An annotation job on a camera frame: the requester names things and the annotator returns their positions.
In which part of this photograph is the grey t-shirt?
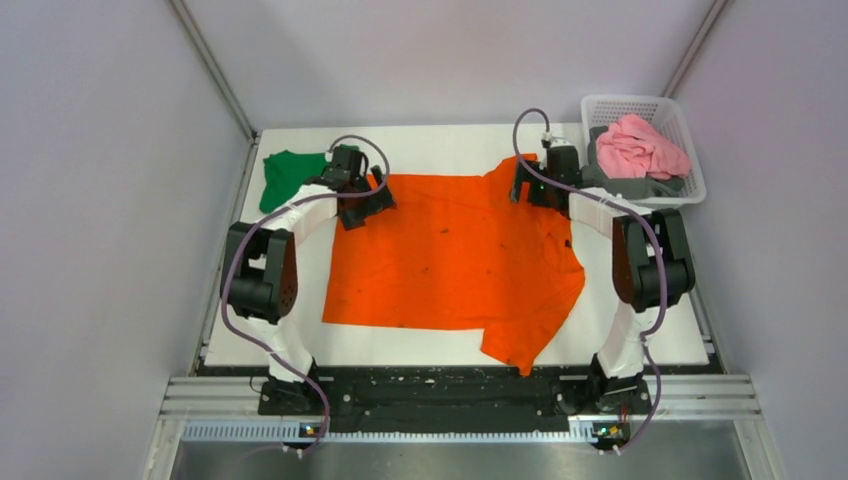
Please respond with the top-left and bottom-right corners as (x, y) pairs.
(581, 126), (685, 200)

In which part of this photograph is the pink t-shirt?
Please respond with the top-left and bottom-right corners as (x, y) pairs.
(595, 114), (692, 180)

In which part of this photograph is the white plastic laundry basket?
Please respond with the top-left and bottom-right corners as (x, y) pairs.
(581, 94), (707, 209)

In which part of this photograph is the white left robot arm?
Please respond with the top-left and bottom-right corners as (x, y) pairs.
(219, 143), (396, 414)

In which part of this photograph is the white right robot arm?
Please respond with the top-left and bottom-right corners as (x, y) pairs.
(510, 139), (695, 412)

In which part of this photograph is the orange t-shirt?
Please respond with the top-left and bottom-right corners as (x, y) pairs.
(323, 157), (586, 375)

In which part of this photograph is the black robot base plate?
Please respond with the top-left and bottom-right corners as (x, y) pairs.
(258, 366), (651, 434)

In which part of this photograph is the folded green t-shirt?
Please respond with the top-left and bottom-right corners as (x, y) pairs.
(259, 150), (327, 214)

